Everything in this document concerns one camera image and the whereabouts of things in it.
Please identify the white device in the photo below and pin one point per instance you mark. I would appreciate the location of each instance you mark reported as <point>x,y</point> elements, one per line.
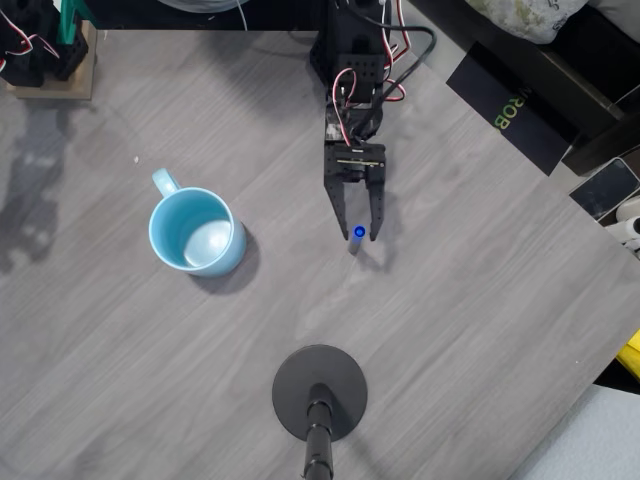
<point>627,210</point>

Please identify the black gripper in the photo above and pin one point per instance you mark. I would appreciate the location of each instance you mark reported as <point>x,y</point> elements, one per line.
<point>354,167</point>

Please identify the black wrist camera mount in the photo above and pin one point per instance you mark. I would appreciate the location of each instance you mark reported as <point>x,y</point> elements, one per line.
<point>355,151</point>

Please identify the white round object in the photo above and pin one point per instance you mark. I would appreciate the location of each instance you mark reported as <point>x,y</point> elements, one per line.
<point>200,4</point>

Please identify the light blue mug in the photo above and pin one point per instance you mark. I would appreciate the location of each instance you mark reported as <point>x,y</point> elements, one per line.
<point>165,235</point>

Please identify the blue marker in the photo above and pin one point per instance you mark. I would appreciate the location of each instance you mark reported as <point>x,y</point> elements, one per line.
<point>359,232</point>

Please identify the light grey fabric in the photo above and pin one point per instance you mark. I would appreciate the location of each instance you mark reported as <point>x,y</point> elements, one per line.
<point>600,440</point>

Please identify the black furniture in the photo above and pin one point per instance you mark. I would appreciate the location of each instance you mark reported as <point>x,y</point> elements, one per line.
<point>590,65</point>

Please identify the black box with green letters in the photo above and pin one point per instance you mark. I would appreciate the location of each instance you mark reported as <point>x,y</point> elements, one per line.
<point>500,85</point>

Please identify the wooden base board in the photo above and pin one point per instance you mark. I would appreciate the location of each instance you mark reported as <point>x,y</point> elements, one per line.
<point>85,85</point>

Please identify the yellow object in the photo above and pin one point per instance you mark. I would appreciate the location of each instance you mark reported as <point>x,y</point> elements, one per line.
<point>632,352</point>

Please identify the green printed clamp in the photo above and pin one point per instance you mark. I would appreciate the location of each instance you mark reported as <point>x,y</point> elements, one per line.
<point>67,30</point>

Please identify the smartphone with dark screen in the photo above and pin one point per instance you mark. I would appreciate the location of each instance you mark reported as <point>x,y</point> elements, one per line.
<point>605,190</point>

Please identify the patterned white pillow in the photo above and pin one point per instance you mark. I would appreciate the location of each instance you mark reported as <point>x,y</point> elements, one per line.
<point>530,20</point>

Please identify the black round-base camera stand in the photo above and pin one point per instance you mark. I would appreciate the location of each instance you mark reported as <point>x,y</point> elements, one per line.
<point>300,380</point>

